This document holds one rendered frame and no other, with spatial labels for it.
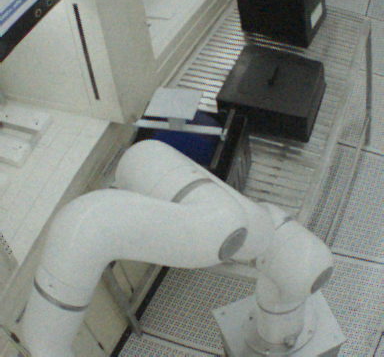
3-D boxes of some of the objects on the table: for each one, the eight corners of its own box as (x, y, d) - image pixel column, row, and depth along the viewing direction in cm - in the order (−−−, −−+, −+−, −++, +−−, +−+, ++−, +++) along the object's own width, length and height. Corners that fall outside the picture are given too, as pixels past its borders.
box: (308, 49, 224) (302, -3, 206) (238, 30, 236) (229, -19, 218) (329, 14, 240) (324, -32, 221) (266, -2, 252) (259, -47, 233)
